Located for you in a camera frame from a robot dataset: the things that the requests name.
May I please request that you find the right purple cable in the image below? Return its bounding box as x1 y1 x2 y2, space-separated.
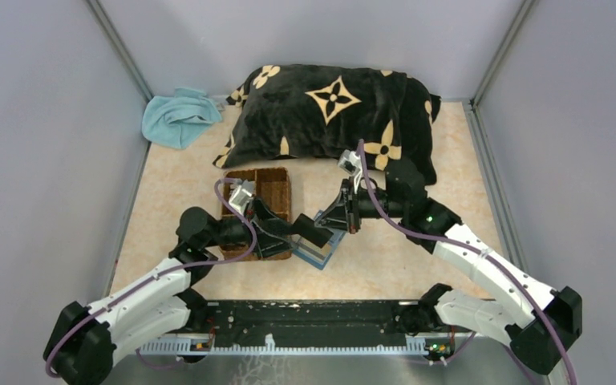
355 139 579 385

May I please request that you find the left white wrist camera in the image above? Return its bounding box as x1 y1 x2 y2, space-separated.
228 179 256 214

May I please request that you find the teal leather card holder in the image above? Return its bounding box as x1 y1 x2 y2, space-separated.
291 213 346 270

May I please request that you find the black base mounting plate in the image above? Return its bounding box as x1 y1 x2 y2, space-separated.
157 300 474 349

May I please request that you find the aluminium front rail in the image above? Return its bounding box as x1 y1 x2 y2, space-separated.
78 300 560 356

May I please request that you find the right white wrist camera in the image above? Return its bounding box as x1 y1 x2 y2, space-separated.
338 150 363 193

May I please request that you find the woven brown divided basket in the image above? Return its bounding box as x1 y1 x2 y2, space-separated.
219 167 292 261

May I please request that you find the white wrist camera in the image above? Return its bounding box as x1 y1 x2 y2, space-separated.
228 179 256 214
338 150 363 193

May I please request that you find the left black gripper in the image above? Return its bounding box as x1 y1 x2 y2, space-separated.
203 194 300 259

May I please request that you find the purple cable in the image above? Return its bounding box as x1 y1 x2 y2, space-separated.
355 139 579 385
45 177 258 379

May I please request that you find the light blue cloth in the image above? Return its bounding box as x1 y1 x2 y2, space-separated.
141 87 223 150

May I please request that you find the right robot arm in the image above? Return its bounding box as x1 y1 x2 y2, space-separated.
316 151 582 384

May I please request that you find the black pillow with tan flowers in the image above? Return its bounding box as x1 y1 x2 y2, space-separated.
213 64 442 185

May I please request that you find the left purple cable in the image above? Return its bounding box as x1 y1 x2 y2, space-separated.
45 177 258 379

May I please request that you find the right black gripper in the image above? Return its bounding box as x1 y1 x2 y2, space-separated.
314 175 407 233

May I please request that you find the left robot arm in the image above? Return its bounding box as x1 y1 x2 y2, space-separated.
43 197 331 384

